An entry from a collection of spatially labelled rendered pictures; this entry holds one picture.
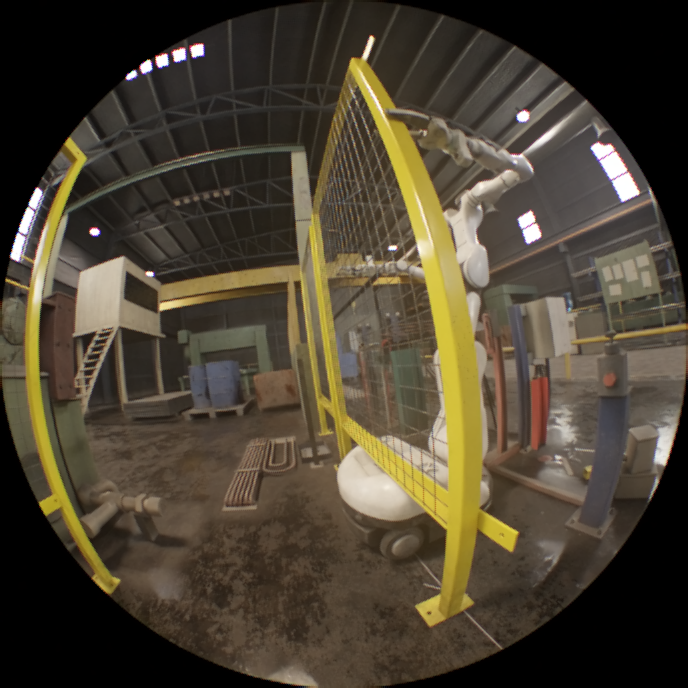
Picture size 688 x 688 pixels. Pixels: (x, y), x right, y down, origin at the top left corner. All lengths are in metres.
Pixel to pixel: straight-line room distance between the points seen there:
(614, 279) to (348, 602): 6.39
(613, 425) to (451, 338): 0.74
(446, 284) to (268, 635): 1.03
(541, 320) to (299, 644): 1.90
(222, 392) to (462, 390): 4.50
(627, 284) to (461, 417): 6.01
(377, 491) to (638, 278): 6.09
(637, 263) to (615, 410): 5.45
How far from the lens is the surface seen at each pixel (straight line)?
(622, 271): 6.32
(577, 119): 9.82
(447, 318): 0.40
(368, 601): 0.94
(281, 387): 4.41
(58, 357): 1.63
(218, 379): 4.71
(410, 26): 11.13
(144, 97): 11.62
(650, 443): 1.30
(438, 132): 0.72
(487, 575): 0.99
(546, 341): 1.70
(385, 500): 0.83
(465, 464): 0.45
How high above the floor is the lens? 0.79
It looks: 3 degrees up
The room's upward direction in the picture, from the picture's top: 8 degrees counter-clockwise
